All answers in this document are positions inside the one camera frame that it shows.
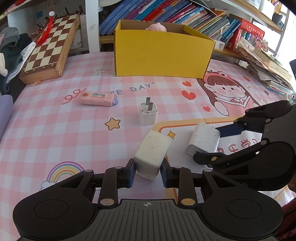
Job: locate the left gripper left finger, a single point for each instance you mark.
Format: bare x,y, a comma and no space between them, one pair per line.
114,179

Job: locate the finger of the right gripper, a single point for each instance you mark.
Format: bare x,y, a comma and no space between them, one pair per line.
254,155
256,118

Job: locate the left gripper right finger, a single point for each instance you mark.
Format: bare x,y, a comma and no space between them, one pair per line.
179,178

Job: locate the white usb charger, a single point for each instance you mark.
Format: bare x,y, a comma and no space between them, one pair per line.
204,139

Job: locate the white block charger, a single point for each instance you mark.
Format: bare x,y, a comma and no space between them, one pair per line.
150,154

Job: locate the white charger with prongs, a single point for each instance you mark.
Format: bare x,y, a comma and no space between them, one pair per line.
148,113

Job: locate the pink eraser pack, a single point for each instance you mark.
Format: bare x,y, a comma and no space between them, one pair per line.
99,99

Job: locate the pink plush toy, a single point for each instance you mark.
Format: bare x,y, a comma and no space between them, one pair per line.
157,27

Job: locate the stack of papers and books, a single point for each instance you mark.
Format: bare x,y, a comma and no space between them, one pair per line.
265,70

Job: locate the pink cartoon desk mat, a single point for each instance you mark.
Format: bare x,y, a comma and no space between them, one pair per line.
51,135

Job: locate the orange white small box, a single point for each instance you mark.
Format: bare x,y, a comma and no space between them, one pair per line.
219,45

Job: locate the red dictionary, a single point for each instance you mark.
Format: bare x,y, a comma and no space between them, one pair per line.
248,31

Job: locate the yellow cardboard box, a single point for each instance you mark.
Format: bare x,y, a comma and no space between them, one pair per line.
180,51

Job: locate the row of books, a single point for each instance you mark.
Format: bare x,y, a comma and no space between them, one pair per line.
194,14

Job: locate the wooden chess board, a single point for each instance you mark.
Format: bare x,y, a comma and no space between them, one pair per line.
48,59

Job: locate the pile of clothes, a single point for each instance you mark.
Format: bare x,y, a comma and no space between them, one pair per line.
15,50

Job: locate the red tassel ornament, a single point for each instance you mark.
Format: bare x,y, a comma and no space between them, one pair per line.
45,34

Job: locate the white shelf post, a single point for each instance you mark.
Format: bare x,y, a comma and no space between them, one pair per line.
92,25

